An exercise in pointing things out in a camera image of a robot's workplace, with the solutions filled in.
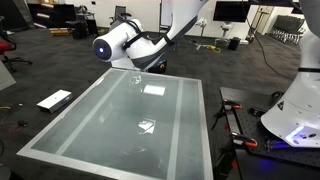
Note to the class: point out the clear glass cup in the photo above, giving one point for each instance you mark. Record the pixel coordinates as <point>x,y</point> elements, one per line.
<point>135,81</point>

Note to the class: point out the black optical breadboard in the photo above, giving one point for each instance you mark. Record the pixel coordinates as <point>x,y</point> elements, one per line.
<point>272,158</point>

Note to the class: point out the orange clamp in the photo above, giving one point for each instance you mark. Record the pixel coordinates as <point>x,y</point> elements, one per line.
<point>250,142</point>
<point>226,105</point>

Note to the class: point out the black office chair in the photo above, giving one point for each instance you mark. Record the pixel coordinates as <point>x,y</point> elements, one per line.
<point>119,11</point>

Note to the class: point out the red office chair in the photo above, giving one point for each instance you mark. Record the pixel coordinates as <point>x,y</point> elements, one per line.
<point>8,44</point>

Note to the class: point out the orange clamp far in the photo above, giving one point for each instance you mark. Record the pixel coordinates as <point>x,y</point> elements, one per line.
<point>226,105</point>

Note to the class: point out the black monitor screen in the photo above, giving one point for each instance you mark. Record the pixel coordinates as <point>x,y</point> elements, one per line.
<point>231,11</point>

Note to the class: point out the white flat box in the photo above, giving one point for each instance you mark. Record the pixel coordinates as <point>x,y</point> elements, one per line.
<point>55,101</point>

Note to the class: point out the orange clamp near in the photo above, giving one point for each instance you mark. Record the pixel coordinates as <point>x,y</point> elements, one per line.
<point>250,142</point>

